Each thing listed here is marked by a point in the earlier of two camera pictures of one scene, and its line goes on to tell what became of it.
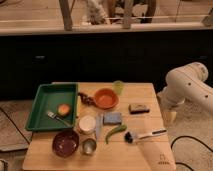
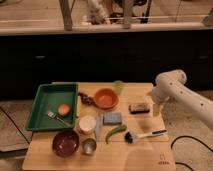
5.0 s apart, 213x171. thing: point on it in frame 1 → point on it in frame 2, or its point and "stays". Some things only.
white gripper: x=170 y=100 → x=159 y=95
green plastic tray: x=49 y=97 stays
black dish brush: x=131 y=137 stays
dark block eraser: x=138 y=109 stays
